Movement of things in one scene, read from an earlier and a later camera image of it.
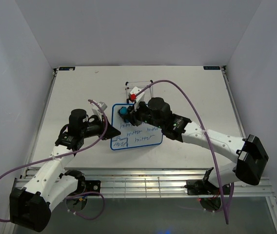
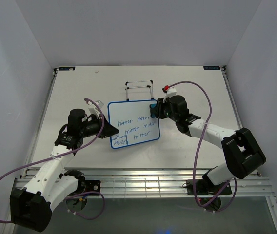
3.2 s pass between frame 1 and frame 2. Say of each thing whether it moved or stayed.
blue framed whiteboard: moved
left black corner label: stayed
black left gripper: stayed
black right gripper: moved
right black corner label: stayed
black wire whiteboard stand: stayed
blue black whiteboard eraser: moved
